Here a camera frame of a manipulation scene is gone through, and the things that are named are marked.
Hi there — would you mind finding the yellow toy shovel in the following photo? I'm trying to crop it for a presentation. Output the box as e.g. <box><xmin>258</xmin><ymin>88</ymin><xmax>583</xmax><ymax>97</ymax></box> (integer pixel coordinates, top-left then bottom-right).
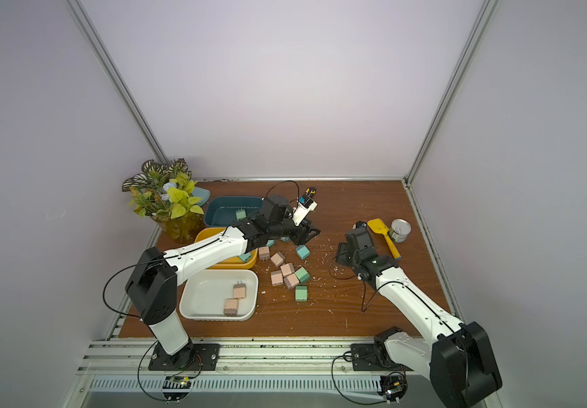
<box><xmin>367</xmin><ymin>219</ymin><xmax>401</xmax><ymax>260</ymax></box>

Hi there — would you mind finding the teal storage bin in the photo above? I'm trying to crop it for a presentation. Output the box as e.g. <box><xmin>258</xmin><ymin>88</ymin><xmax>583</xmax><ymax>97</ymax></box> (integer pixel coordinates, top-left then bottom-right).
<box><xmin>204</xmin><ymin>195</ymin><xmax>263</xmax><ymax>227</ymax></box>

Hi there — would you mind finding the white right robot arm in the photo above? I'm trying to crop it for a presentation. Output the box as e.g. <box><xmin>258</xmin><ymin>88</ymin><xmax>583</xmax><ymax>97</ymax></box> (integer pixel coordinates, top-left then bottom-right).
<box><xmin>336</xmin><ymin>222</ymin><xmax>502</xmax><ymax>407</ymax></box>

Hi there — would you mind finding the green plug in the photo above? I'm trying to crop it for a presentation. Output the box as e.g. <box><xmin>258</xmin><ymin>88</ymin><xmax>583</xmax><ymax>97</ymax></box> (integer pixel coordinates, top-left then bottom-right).
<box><xmin>236</xmin><ymin>209</ymin><xmax>247</xmax><ymax>220</ymax></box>
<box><xmin>295</xmin><ymin>268</ymin><xmax>311</xmax><ymax>284</ymax></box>
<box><xmin>238</xmin><ymin>253</ymin><xmax>252</xmax><ymax>263</ymax></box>
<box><xmin>294</xmin><ymin>286</ymin><xmax>309</xmax><ymax>303</ymax></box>

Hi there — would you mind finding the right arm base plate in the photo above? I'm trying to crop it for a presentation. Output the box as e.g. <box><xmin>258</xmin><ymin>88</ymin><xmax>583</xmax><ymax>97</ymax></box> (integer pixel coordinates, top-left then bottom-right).
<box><xmin>350</xmin><ymin>343</ymin><xmax>406</xmax><ymax>372</ymax></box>

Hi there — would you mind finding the pink plug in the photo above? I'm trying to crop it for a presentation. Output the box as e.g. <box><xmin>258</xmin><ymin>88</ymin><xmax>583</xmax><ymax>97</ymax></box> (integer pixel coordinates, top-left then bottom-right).
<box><xmin>232</xmin><ymin>283</ymin><xmax>247</xmax><ymax>299</ymax></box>
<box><xmin>271</xmin><ymin>271</ymin><xmax>284</xmax><ymax>287</ymax></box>
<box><xmin>258</xmin><ymin>246</ymin><xmax>271</xmax><ymax>262</ymax></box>
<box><xmin>283</xmin><ymin>274</ymin><xmax>300</xmax><ymax>289</ymax></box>
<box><xmin>270</xmin><ymin>252</ymin><xmax>286</xmax><ymax>268</ymax></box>
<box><xmin>281</xmin><ymin>263</ymin><xmax>295</xmax><ymax>277</ymax></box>
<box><xmin>224</xmin><ymin>299</ymin><xmax>239</xmax><ymax>317</ymax></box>

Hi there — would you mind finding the light blue dish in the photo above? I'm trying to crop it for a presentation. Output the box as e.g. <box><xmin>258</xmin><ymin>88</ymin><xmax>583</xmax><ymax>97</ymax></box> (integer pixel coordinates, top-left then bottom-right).
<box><xmin>191</xmin><ymin>186</ymin><xmax>211</xmax><ymax>207</ymax></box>

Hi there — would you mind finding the silver tin can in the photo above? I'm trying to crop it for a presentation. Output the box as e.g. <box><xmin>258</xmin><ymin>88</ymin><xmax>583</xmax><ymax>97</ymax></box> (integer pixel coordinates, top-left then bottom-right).
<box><xmin>388</xmin><ymin>219</ymin><xmax>412</xmax><ymax>243</ymax></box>

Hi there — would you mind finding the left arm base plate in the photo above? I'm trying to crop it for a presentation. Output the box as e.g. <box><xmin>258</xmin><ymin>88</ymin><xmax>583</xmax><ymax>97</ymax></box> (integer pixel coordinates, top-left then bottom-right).
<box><xmin>148</xmin><ymin>343</ymin><xmax>220</xmax><ymax>372</ymax></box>

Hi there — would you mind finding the potted green plant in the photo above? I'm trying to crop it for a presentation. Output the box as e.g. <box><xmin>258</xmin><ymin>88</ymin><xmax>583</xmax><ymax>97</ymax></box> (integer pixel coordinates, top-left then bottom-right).
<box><xmin>122</xmin><ymin>158</ymin><xmax>204</xmax><ymax>243</ymax></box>

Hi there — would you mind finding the yellow storage bin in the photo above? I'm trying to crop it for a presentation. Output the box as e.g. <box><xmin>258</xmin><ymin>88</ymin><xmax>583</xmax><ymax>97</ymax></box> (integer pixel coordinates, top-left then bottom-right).
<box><xmin>194</xmin><ymin>226</ymin><xmax>259</xmax><ymax>270</ymax></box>

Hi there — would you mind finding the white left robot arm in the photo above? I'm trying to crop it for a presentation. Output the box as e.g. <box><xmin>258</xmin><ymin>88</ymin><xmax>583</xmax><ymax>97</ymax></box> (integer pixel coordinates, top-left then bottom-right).
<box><xmin>125</xmin><ymin>187</ymin><xmax>320</xmax><ymax>360</ymax></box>

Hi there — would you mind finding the white storage bin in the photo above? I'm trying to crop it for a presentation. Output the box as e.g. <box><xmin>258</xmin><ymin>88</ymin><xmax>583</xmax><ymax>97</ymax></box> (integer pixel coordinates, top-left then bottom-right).
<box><xmin>178</xmin><ymin>270</ymin><xmax>259</xmax><ymax>321</ymax></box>

